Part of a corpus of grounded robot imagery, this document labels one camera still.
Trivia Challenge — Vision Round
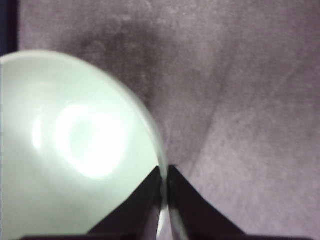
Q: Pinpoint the dark blue rectangular tray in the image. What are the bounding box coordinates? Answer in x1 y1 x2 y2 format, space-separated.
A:
0 0 19 57

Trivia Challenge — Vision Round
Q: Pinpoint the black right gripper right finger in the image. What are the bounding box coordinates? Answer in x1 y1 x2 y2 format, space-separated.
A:
168 165 247 240

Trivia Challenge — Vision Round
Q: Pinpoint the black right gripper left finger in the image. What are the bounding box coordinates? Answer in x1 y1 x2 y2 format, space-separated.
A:
88 166 162 240

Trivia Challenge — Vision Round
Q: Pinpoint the green ceramic bowl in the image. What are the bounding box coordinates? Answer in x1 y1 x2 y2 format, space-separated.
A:
0 50 171 240

